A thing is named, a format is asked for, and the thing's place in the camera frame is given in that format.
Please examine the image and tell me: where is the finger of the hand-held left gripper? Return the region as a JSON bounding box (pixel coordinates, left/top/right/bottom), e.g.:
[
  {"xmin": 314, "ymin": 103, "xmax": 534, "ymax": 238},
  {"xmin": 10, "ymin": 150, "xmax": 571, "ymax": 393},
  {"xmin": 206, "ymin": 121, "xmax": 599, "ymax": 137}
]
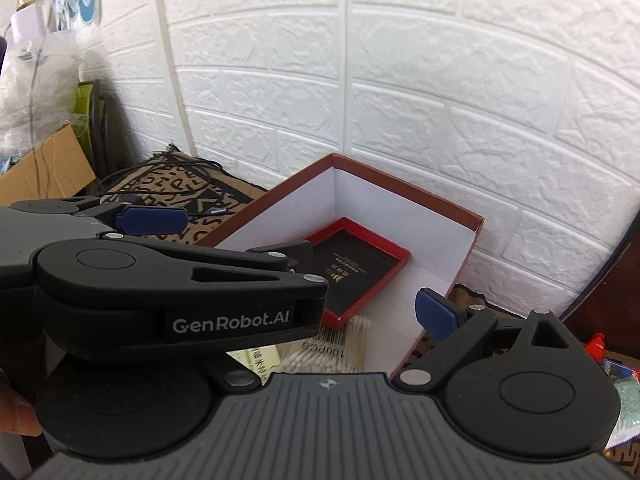
[
  {"xmin": 10, "ymin": 198, "xmax": 189, "ymax": 236},
  {"xmin": 150, "ymin": 239, "xmax": 330, "ymax": 312}
]

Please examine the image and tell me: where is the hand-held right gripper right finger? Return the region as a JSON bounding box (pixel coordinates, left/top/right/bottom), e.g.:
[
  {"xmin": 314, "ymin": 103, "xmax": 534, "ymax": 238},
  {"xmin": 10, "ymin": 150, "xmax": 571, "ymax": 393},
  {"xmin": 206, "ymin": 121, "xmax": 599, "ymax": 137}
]
[{"xmin": 392, "ymin": 287, "xmax": 585, "ymax": 395}]

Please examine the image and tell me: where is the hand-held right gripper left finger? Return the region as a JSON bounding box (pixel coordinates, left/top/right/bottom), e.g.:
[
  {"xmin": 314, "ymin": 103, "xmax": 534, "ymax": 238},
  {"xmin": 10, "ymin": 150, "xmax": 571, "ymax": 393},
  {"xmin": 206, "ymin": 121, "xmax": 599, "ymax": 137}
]
[{"xmin": 207, "ymin": 357, "xmax": 264, "ymax": 395}]

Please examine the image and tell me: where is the yellow-green carton box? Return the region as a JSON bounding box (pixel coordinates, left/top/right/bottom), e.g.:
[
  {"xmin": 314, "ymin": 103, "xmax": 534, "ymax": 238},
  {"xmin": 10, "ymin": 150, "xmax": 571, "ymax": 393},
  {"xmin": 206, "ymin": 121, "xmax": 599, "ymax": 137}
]
[{"xmin": 226, "ymin": 344, "xmax": 284, "ymax": 377}]

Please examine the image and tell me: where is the brown cardboard box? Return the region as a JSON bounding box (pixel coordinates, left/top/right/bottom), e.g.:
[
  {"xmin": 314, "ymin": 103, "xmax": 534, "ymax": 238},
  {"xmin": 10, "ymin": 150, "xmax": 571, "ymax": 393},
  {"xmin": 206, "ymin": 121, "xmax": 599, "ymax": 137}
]
[{"xmin": 192, "ymin": 154, "xmax": 486, "ymax": 382}]

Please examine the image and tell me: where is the red shallow tray box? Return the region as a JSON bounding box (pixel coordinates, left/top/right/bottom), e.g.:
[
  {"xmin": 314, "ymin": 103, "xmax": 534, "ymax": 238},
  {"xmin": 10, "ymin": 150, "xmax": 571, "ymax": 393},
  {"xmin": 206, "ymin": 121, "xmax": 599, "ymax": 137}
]
[{"xmin": 301, "ymin": 217, "xmax": 412, "ymax": 329}]

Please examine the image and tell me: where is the bag of cotton swabs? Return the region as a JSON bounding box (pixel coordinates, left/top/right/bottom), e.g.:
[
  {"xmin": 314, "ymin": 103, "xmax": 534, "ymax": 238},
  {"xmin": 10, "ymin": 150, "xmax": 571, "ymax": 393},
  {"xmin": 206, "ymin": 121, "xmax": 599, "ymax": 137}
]
[{"xmin": 272, "ymin": 315, "xmax": 372, "ymax": 375}]

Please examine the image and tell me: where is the person's left hand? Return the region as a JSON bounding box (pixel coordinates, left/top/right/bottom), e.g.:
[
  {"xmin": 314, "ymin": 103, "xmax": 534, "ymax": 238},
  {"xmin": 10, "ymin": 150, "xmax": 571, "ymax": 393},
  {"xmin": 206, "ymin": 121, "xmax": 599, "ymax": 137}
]
[{"xmin": 0, "ymin": 367, "xmax": 44, "ymax": 437}]

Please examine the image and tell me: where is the letter print tablecloth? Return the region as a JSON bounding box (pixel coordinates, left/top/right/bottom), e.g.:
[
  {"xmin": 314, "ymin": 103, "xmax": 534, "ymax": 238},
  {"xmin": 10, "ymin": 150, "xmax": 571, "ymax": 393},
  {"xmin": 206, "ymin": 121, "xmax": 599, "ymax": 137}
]
[{"xmin": 97, "ymin": 144, "xmax": 640, "ymax": 478}]

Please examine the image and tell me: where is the green black folding chair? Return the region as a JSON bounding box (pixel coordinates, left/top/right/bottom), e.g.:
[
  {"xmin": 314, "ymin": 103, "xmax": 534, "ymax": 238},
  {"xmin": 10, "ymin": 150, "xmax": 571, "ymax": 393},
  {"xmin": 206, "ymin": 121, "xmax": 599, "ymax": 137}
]
[{"xmin": 72, "ymin": 79, "xmax": 115, "ymax": 177}]

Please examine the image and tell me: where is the plain cardboard carton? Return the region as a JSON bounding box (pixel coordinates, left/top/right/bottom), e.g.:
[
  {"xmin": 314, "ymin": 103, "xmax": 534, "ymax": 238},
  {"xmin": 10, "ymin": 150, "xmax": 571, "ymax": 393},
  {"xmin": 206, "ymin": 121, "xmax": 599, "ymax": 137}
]
[{"xmin": 0, "ymin": 122, "xmax": 98, "ymax": 207}]

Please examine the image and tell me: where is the red marker pen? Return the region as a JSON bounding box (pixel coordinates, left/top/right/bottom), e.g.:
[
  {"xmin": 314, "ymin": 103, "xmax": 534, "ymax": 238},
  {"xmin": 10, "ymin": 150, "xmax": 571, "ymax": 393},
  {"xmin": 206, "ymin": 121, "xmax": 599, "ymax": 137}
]
[{"xmin": 584, "ymin": 332, "xmax": 609, "ymax": 362}]

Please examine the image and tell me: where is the clear plastic bag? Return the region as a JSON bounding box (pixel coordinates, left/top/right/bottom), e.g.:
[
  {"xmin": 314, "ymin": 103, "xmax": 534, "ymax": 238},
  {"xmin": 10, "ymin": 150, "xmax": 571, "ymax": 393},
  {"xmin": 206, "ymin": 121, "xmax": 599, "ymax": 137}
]
[{"xmin": 0, "ymin": 30, "xmax": 85, "ymax": 162}]

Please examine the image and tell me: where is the dark brown board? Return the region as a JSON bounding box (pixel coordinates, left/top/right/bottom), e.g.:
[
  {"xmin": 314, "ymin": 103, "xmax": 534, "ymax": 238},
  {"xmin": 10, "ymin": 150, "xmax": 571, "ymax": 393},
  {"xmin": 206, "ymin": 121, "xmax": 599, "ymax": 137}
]
[{"xmin": 557, "ymin": 232, "xmax": 640, "ymax": 357}]

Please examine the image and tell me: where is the clear blister pack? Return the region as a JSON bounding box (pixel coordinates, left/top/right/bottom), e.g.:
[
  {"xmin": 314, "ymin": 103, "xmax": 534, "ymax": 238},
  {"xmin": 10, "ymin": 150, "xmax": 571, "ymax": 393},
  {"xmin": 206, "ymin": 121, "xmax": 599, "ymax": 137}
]
[{"xmin": 602, "ymin": 357, "xmax": 640, "ymax": 386}]

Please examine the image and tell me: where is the white green sachet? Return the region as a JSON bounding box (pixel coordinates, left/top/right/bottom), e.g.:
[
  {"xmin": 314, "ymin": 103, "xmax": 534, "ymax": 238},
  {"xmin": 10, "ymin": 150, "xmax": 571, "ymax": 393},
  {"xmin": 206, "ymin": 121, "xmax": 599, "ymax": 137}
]
[{"xmin": 602, "ymin": 377, "xmax": 640, "ymax": 455}]

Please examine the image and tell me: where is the white plant pot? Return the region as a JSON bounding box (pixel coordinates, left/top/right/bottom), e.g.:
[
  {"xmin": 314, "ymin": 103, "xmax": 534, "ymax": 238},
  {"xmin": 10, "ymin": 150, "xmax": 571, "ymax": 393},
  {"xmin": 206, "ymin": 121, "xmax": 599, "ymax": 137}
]
[{"xmin": 9, "ymin": 0, "xmax": 57, "ymax": 43}]

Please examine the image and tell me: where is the black power adapter cable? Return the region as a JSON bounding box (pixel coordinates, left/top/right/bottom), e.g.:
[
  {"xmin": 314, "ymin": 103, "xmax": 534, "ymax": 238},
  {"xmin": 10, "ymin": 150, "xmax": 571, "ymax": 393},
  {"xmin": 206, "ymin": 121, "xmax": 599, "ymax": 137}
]
[{"xmin": 94, "ymin": 156, "xmax": 253, "ymax": 222}]

